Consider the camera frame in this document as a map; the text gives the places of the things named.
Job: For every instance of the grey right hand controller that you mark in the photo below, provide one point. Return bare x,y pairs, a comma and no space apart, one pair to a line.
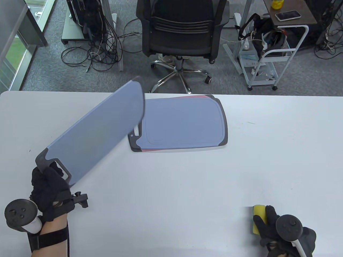
289,227

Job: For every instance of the white desk leg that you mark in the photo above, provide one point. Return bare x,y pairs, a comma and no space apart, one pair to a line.
106,8

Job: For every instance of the yellow bottle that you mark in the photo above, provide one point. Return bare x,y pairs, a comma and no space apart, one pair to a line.
277,4

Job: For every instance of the white smartphone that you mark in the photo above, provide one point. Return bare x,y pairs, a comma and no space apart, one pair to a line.
288,15

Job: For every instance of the person's left hand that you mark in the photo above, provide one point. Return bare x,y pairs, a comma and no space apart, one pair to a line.
51,190

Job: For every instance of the yellow sponge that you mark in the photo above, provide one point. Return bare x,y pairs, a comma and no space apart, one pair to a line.
258,210

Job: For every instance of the grey hand controller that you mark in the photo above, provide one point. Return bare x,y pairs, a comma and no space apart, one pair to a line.
289,227
18,211

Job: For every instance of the silver metal desk leg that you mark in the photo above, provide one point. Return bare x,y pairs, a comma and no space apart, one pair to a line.
233,57

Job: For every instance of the black bag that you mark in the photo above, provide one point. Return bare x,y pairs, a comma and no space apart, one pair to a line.
264,26

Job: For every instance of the blue cutting board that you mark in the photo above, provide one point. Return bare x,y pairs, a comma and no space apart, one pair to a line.
101,128
185,120

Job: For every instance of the black office chair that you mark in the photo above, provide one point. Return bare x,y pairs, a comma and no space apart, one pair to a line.
182,34

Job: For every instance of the grey left hand controller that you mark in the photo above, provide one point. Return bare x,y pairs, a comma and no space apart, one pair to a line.
18,211

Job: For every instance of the grey metal base plate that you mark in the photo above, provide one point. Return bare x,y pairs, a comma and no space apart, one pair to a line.
71,30

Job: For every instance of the person's right forearm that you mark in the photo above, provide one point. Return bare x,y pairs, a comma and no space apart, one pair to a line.
272,245

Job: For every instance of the blue packet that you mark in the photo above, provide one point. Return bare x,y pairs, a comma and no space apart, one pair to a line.
249,56

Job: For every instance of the person's right hand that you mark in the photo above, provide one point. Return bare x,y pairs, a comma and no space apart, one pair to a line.
268,227

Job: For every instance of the black computer tower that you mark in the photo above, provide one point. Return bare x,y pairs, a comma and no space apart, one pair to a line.
88,16

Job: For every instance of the white cart with brown top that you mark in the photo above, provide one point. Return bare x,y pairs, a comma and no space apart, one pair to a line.
297,21

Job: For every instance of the glass window panel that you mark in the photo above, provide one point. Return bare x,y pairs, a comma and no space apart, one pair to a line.
16,53

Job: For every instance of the pink cutting board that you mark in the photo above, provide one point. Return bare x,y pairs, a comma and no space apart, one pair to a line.
151,150

